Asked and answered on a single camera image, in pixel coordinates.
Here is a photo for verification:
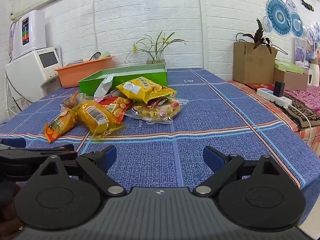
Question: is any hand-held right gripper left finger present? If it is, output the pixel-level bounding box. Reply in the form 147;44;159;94
31;145;127;197

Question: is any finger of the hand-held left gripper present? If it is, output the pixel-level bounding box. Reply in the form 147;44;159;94
0;144;78;182
0;137;27;149

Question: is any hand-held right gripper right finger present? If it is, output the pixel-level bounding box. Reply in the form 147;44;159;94
192;145;284;197

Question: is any yellow clear snack packet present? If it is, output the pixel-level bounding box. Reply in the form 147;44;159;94
74;99;126;141

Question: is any orange snack packet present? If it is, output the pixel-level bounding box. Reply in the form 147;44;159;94
44;91;81;144

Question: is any red snack packet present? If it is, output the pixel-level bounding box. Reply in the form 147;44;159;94
96;95;137;124

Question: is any clear pretzel snack packet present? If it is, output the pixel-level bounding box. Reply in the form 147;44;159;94
124;97;190;125

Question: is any silver white snack packet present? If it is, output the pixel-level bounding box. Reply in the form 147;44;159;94
94;74;116;98

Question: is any yellow chips bag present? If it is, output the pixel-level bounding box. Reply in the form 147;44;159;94
116;77;177;104

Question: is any green cardboard box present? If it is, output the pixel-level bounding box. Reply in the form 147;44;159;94
79;63;168;97

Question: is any blue plaid tablecloth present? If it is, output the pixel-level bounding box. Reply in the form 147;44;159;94
0;67;320;230

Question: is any white appliance with screen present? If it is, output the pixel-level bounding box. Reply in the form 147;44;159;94
5;46;62;103

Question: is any orange plaid cloth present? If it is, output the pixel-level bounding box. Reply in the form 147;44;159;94
228;80;320;152

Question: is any white power strip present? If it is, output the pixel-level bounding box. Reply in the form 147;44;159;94
256;88;292;108

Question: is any red booklet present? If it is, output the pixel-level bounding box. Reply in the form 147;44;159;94
244;82;275;91

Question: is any orange plastic basin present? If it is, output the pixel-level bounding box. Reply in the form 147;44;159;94
54;55;116;88

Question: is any black power adapter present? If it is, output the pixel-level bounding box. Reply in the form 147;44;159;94
273;81;284;97

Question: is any brown paper bag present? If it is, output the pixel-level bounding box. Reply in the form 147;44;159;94
233;32;279;84

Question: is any brown patterned cloth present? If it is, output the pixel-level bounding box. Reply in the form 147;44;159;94
282;97;320;131

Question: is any glass vase with flowering plant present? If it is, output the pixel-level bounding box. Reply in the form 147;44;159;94
125;31;187;65

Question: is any small brown cardboard box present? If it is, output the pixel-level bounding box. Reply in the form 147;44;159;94
273;68;308;91

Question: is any pink floral cloth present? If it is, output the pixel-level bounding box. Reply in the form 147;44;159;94
285;85;320;106

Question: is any light green flat box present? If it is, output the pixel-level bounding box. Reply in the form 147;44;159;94
274;60;304;74

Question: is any white water purifier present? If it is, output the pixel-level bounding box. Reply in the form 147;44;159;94
9;10;47;60

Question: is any purple leaf plant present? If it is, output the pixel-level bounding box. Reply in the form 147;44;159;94
242;19;288;55

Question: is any white thermos bottle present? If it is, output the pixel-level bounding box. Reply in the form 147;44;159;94
309;59;320;87

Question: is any printed picture card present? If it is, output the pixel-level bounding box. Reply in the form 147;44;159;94
306;40;316;63
295;38;307;67

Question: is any white power strip cable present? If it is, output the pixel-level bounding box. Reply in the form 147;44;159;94
289;104;313;141

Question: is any white wall conduit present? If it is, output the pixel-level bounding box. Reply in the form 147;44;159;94
196;0;209;69

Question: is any white wall cable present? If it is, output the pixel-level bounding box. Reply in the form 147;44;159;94
92;0;100;54

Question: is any blue paper fans wall decoration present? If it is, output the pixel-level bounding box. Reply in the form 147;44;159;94
263;0;320;44

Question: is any black wall sign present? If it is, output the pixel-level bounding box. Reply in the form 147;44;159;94
300;0;314;12

